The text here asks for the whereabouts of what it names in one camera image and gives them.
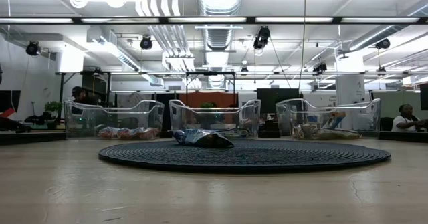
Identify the green divider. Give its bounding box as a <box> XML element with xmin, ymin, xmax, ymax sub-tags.
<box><xmin>370</xmin><ymin>90</ymin><xmax>423</xmax><ymax>126</ymax></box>

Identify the black office chair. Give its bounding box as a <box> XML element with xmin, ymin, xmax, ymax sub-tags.
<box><xmin>380</xmin><ymin>116</ymin><xmax>395</xmax><ymax>132</ymax></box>

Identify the white pillar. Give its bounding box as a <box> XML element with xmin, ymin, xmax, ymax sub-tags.
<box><xmin>55</xmin><ymin>45</ymin><xmax>84</xmax><ymax>74</ymax></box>
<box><xmin>335</xmin><ymin>55</ymin><xmax>366</xmax><ymax>106</ymax></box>

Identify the blue green granola bar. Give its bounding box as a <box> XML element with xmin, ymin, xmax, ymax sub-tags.
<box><xmin>132</xmin><ymin>126</ymin><xmax>147</xmax><ymax>141</ymax></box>

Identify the thin hanging cable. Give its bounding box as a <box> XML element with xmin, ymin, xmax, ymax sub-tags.
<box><xmin>297</xmin><ymin>0</ymin><xmax>307</xmax><ymax>90</ymax></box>

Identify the clear plastic bin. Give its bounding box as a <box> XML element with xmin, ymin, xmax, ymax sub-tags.
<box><xmin>169</xmin><ymin>98</ymin><xmax>262</xmax><ymax>140</ymax></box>
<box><xmin>276</xmin><ymin>98</ymin><xmax>382</xmax><ymax>140</ymax></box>
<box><xmin>63</xmin><ymin>98</ymin><xmax>165</xmax><ymax>140</ymax></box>

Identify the black aluminium rig frame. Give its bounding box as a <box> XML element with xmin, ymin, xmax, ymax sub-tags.
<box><xmin>0</xmin><ymin>15</ymin><xmax>428</xmax><ymax>147</ymax></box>

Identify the dark round plate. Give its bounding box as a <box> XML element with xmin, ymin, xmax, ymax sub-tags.
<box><xmin>98</xmin><ymin>140</ymin><xmax>391</xmax><ymax>174</ymax></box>

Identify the orange partition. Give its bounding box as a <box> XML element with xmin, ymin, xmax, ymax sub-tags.
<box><xmin>179</xmin><ymin>92</ymin><xmax>239</xmax><ymax>108</ymax></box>

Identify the green orange granola bar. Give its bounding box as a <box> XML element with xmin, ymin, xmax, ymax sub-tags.
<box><xmin>316</xmin><ymin>129</ymin><xmax>362</xmax><ymax>140</ymax></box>

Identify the silver ventilation duct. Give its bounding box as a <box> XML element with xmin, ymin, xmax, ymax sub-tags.
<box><xmin>196</xmin><ymin>0</ymin><xmax>244</xmax><ymax>51</ymax></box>

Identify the black ceiling spotlight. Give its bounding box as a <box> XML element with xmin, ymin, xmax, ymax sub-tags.
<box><xmin>139</xmin><ymin>35</ymin><xmax>154</xmax><ymax>51</ymax></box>
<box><xmin>312</xmin><ymin>62</ymin><xmax>328</xmax><ymax>75</ymax></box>
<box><xmin>253</xmin><ymin>25</ymin><xmax>272</xmax><ymax>50</ymax></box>
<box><xmin>374</xmin><ymin>37</ymin><xmax>391</xmax><ymax>50</ymax></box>
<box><xmin>25</xmin><ymin>40</ymin><xmax>41</xmax><ymax>57</ymax></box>

